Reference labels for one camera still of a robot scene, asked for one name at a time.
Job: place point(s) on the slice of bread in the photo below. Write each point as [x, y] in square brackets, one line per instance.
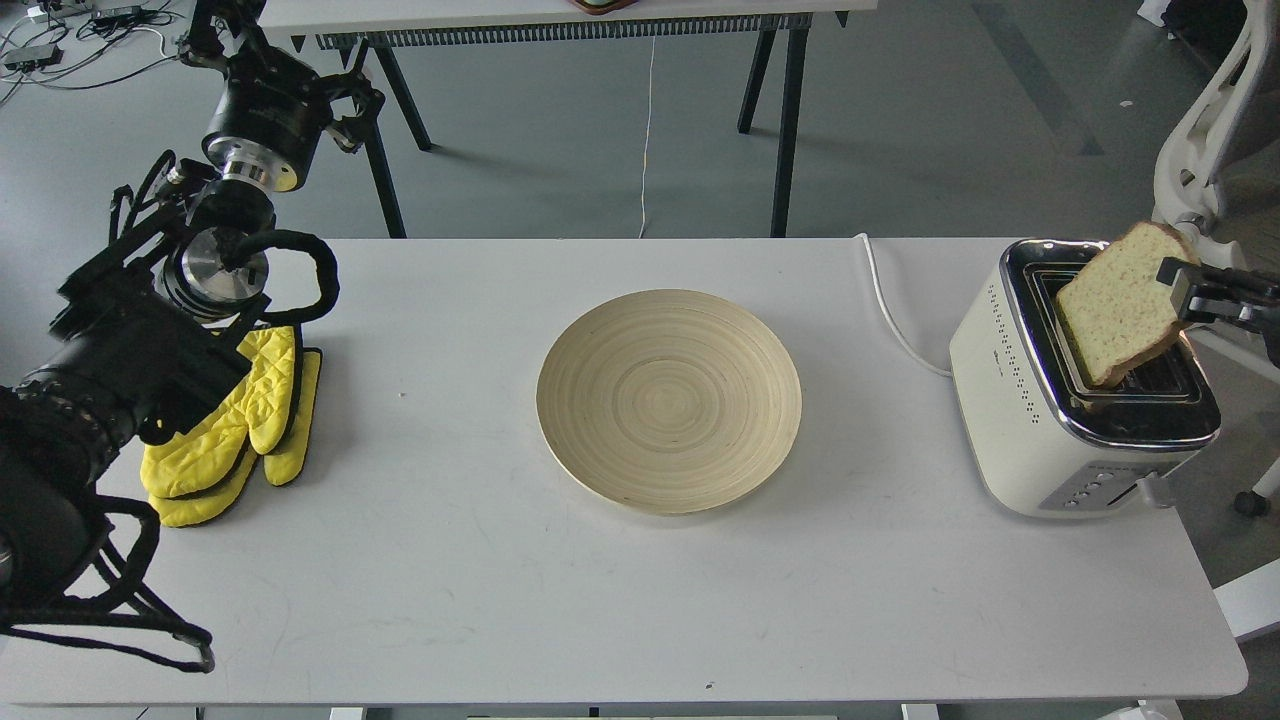
[1115, 313]

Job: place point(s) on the lower yellow oven mitt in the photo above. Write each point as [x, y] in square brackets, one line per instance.
[280, 467]

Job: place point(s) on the round bamboo plate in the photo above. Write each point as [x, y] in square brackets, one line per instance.
[669, 401]

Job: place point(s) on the yellow oven mitt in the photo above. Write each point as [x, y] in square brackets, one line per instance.
[280, 467]
[253, 417]

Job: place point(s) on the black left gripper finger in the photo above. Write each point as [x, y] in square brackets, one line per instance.
[350, 132]
[201, 45]

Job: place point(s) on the upper yellow oven mitt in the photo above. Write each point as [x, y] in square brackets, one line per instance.
[253, 417]

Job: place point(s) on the background table with black legs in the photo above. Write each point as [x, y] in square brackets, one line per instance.
[387, 25]

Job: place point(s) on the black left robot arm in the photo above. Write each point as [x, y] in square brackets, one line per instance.
[150, 338]

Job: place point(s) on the cream white toaster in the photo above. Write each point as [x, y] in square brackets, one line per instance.
[1046, 445]

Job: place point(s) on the brown object on background table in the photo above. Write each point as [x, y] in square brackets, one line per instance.
[601, 7]

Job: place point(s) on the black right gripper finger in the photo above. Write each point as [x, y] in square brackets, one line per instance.
[1198, 281]
[1250, 315]

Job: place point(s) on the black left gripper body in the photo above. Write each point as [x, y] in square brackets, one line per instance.
[274, 108]

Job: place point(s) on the white office chair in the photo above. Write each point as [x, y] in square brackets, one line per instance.
[1188, 189]

